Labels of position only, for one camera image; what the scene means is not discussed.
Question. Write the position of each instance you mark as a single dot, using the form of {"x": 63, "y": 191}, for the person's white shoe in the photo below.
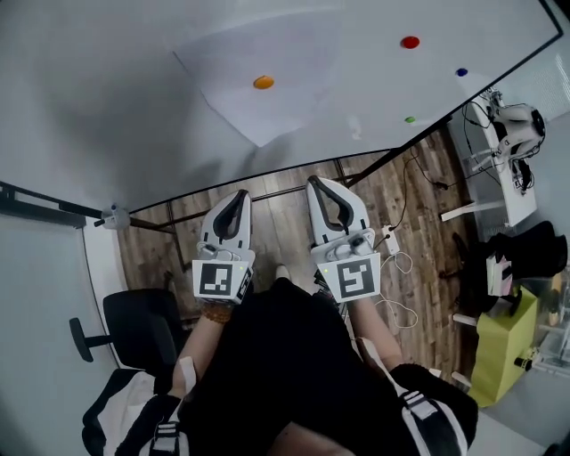
{"x": 281, "y": 271}

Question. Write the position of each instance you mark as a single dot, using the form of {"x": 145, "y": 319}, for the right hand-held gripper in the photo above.
{"x": 356, "y": 276}

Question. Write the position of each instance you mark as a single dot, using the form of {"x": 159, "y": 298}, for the white desk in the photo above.
{"x": 516, "y": 196}

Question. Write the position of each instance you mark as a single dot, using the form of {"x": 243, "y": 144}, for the blue round magnet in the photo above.
{"x": 461, "y": 72}

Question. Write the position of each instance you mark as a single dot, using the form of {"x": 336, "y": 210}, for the person's black clothing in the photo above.
{"x": 285, "y": 365}

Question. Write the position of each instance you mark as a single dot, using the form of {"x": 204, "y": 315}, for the white power strip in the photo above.
{"x": 391, "y": 240}

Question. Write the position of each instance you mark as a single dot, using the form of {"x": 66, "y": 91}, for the lime green box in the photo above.
{"x": 503, "y": 347}

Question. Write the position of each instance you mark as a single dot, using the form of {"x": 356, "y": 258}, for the red round magnet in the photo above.
{"x": 410, "y": 42}

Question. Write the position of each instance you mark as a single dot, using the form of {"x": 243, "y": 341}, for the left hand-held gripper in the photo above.
{"x": 216, "y": 278}

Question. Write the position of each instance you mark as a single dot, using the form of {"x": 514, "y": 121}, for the black framed window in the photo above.
{"x": 40, "y": 207}

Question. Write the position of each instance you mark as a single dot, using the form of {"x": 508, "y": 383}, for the small black white device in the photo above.
{"x": 524, "y": 363}

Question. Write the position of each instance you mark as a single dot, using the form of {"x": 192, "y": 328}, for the black jacket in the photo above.
{"x": 530, "y": 254}

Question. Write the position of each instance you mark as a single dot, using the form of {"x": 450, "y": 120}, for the white cloth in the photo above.
{"x": 129, "y": 409}

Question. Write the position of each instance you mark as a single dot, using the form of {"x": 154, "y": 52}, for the black electronic device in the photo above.
{"x": 323, "y": 280}

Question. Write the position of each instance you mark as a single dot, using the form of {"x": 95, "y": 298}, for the orange round magnet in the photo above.
{"x": 263, "y": 82}

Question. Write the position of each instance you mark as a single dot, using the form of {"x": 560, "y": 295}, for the black office chair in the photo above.
{"x": 142, "y": 325}

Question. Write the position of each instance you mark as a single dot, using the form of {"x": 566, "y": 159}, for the white headset device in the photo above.
{"x": 516, "y": 129}

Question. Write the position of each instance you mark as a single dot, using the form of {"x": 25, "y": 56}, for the white forearm tape strip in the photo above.
{"x": 187, "y": 372}

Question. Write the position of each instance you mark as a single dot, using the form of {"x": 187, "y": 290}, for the black framed whiteboard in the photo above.
{"x": 111, "y": 111}

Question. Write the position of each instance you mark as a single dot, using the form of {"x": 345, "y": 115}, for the stack of white notebooks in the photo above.
{"x": 498, "y": 276}

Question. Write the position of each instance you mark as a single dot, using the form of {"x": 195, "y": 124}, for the white paper sheet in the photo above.
{"x": 254, "y": 118}

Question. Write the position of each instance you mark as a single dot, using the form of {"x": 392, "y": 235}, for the person's right forearm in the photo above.
{"x": 378, "y": 329}

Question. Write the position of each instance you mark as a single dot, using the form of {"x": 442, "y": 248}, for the person's left forearm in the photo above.
{"x": 200, "y": 343}

